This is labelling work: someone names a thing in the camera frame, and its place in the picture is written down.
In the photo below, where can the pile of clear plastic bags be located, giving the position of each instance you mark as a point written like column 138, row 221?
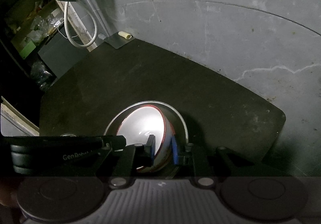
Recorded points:
column 37, row 23

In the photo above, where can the dark plastic bag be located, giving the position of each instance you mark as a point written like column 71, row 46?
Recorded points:
column 41, row 74

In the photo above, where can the grey metal sheet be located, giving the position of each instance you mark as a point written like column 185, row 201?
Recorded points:
column 117, row 41

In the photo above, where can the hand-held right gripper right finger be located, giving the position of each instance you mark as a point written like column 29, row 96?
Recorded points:
column 174, row 150

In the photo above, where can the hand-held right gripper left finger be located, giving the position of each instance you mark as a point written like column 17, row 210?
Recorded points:
column 151, row 150

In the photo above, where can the black cabinet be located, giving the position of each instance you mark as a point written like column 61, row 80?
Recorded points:
column 61, row 54

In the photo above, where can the stainless steel plate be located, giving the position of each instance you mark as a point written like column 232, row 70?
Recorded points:
column 67, row 135

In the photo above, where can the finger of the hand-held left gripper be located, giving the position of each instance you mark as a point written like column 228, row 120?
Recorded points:
column 115, row 142

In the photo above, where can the cream cylinder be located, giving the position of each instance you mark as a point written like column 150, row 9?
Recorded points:
column 125, row 35

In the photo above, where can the green box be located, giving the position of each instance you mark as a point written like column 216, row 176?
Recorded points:
column 27, row 49

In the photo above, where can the white bowl with red rim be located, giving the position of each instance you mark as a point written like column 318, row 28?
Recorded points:
column 148, row 131

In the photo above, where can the stainless steel bowl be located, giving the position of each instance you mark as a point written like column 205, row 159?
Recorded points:
column 175, row 116

